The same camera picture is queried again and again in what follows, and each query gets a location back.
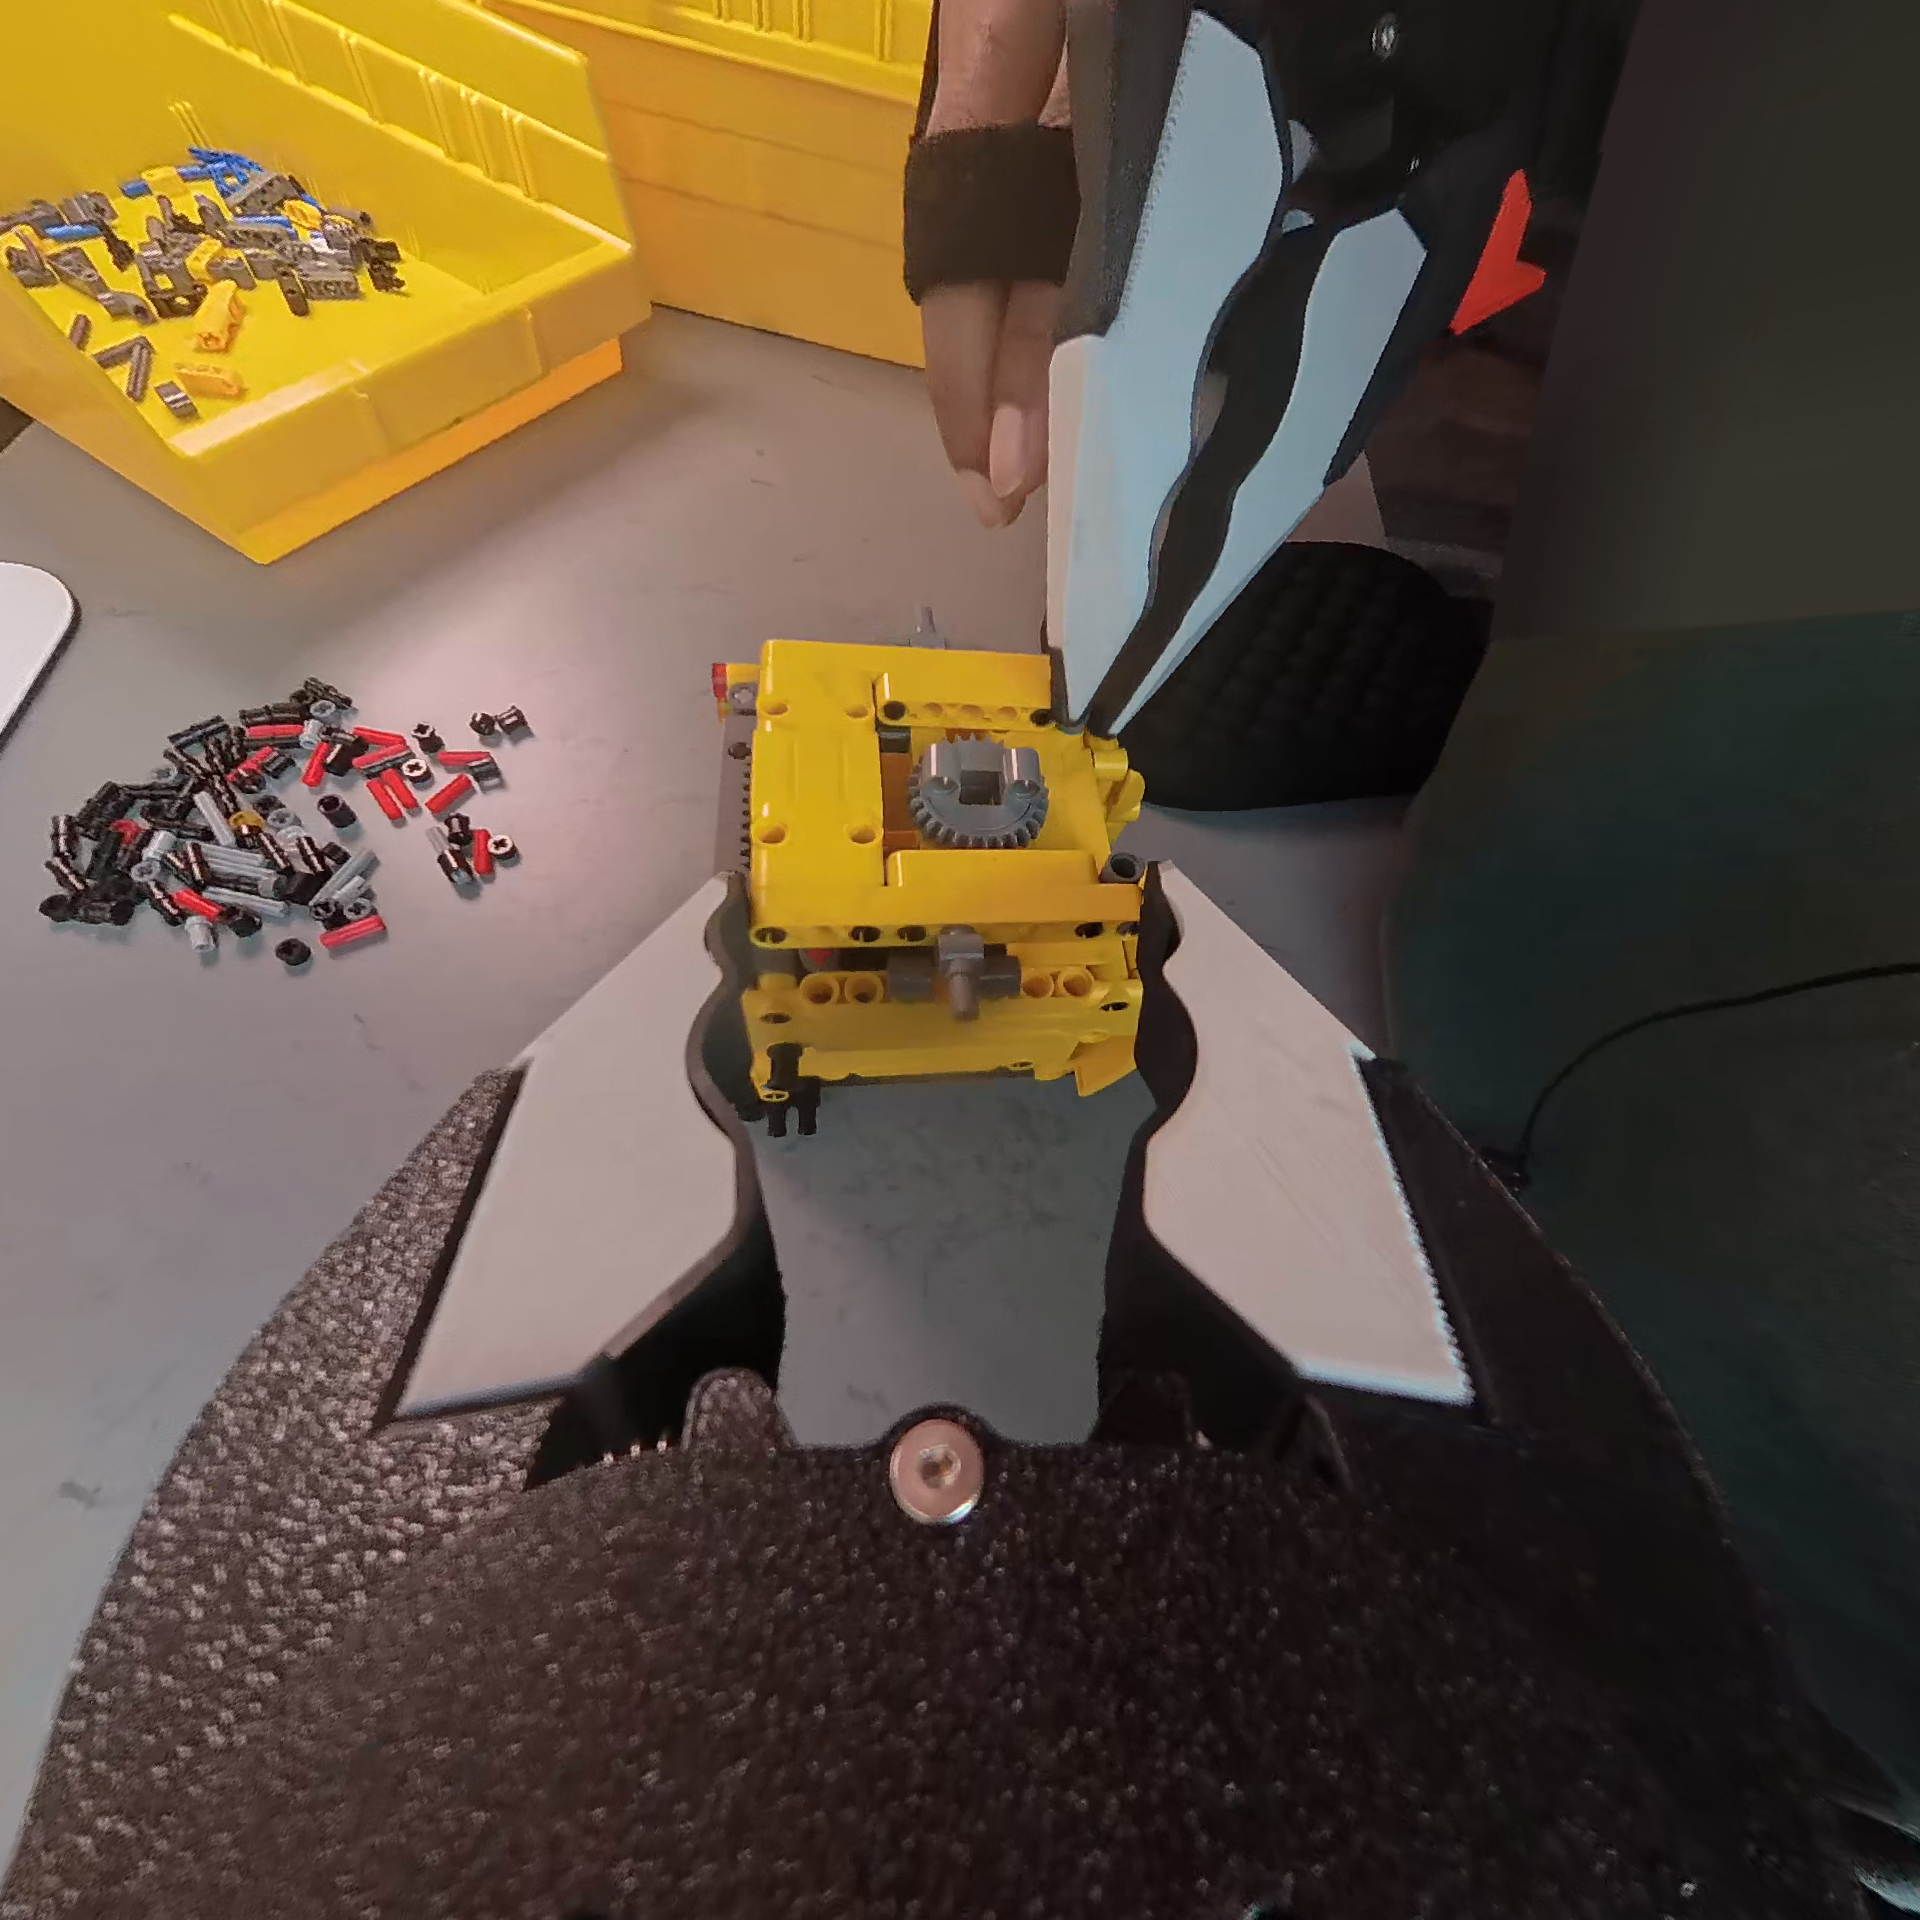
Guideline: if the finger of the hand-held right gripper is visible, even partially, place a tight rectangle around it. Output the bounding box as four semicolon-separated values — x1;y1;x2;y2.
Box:
1092;208;1431;741
1044;12;1291;724

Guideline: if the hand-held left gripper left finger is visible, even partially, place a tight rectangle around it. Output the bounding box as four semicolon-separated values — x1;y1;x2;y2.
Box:
382;871;789;1449

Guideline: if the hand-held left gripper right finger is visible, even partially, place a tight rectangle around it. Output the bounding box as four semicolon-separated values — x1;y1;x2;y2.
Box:
1100;861;1476;1449

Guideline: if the yellow black lego truck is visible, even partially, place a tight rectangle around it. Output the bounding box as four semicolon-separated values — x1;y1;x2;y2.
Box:
710;609;1149;1149

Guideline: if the pile of small lego parts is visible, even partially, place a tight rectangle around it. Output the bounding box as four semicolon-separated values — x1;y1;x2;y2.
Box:
36;675;534;970

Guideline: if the dark lego pieces heap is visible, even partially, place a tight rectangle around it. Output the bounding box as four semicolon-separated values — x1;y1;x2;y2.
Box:
0;147;409;413

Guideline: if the person's right hand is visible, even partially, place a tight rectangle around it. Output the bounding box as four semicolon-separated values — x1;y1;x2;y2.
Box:
915;0;1075;531

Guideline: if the black padded wrist rest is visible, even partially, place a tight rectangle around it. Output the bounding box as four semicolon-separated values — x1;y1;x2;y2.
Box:
1117;539;1489;811

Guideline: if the person's green hoodie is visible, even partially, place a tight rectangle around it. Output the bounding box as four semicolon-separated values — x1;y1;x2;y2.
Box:
1381;609;1920;1802

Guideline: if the nested yellow bins stack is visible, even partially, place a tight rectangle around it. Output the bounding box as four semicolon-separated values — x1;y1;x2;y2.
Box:
486;0;935;369

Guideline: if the yellow plastic bin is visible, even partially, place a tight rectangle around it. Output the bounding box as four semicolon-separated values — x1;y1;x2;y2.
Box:
0;0;654;570

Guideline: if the white board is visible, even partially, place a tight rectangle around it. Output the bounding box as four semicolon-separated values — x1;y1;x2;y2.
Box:
0;563;77;746

